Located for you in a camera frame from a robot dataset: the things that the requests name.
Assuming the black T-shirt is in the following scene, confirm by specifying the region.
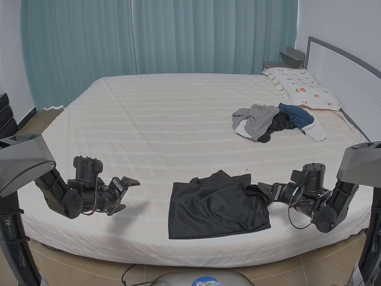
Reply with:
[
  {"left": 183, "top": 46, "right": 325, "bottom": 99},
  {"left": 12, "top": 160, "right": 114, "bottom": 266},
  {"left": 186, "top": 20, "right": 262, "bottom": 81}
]
[{"left": 167, "top": 169, "right": 272, "bottom": 240}]

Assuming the bed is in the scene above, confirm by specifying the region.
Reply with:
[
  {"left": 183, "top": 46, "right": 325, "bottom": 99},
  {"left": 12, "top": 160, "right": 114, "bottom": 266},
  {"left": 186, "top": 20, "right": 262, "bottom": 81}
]
[{"left": 18, "top": 36, "right": 381, "bottom": 266}]

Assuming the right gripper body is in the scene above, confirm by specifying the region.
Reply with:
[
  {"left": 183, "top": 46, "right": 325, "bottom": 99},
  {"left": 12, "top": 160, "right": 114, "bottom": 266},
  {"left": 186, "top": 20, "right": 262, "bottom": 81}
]
[{"left": 269, "top": 182, "right": 302, "bottom": 206}]

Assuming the blue-green curtain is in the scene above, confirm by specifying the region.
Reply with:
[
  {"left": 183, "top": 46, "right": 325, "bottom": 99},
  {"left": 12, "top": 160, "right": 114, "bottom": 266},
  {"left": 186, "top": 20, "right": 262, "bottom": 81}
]
[
  {"left": 20, "top": 0, "right": 134, "bottom": 108},
  {"left": 132, "top": 0, "right": 299, "bottom": 75}
]

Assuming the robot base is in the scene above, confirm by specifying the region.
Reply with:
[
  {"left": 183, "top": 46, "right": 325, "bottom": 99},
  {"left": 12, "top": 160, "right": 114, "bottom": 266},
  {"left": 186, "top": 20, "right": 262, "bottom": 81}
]
[{"left": 150, "top": 271, "right": 249, "bottom": 286}]

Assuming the pile of clothes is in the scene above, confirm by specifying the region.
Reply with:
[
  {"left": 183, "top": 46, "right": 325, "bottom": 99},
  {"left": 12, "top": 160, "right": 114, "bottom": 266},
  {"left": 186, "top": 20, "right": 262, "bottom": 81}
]
[{"left": 232, "top": 102, "right": 327, "bottom": 144}]

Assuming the white printed pillow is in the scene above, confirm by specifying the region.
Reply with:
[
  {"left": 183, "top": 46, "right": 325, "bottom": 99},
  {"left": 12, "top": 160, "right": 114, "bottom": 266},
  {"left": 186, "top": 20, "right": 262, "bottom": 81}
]
[{"left": 262, "top": 67, "right": 342, "bottom": 111}]

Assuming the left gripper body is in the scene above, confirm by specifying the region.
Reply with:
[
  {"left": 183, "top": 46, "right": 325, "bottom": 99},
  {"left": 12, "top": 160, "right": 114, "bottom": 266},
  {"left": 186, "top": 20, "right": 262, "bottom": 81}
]
[{"left": 100, "top": 177, "right": 128, "bottom": 211}]

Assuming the black cable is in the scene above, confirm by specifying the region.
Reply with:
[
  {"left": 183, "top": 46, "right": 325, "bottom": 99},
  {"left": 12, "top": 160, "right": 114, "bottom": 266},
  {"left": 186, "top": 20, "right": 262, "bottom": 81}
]
[
  {"left": 120, "top": 263, "right": 138, "bottom": 286},
  {"left": 287, "top": 201, "right": 313, "bottom": 229}
]

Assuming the grey bedside table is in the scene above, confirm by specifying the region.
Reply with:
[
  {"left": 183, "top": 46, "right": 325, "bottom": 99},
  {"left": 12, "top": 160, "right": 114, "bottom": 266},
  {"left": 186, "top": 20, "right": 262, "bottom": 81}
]
[{"left": 263, "top": 46, "right": 305, "bottom": 70}]

